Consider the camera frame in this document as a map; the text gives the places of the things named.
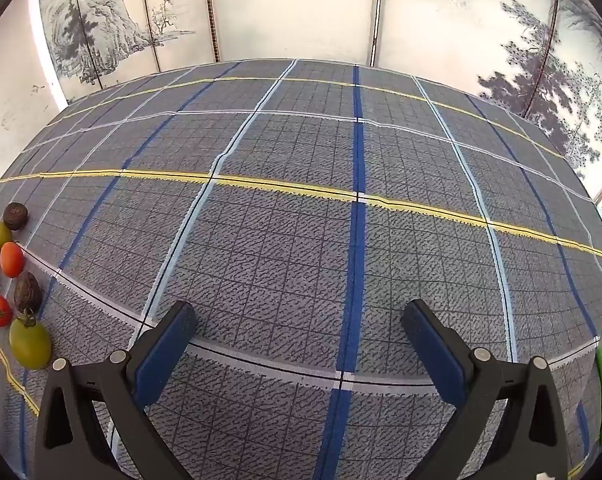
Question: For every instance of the dark purple passion fruit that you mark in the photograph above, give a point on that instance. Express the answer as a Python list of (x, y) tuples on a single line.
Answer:
[(15, 216), (27, 292)]

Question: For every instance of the landscape painted folding screen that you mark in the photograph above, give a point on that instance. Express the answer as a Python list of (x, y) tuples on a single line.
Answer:
[(306, 10)]

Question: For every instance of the green tomato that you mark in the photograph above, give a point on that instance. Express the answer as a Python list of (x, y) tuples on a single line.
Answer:
[(29, 342), (1, 234)]

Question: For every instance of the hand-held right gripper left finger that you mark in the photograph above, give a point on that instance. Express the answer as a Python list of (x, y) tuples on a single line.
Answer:
[(165, 352)]

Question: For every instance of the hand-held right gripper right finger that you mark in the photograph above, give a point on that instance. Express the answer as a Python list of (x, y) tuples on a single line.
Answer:
[(433, 352)]

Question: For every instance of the grey plaid tablecloth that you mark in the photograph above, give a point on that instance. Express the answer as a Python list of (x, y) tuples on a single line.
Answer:
[(291, 220)]

